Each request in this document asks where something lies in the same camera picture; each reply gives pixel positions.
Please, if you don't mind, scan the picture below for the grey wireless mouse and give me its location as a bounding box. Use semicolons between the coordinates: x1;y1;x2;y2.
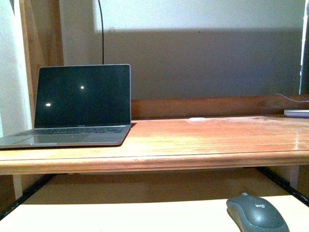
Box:
226;193;290;232

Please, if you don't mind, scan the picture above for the black hanging wall cable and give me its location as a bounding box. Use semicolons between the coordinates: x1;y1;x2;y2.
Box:
97;0;105;65

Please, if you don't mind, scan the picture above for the white thin cable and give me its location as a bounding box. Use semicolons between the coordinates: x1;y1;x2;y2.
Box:
276;93;309;103

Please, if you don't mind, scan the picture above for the white flat device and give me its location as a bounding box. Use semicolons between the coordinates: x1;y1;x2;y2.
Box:
284;110;309;118

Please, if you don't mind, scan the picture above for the grey open laptop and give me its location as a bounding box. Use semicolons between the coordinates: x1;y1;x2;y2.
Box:
0;64;131;149

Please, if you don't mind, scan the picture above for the small white round pad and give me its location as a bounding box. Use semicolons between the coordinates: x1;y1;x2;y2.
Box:
188;117;207;122

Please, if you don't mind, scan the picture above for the wooden desk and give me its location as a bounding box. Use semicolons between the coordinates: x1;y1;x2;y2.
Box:
0;94;309;188

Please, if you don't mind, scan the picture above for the dark monitor edge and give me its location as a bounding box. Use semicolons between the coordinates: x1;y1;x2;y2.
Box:
299;0;309;95

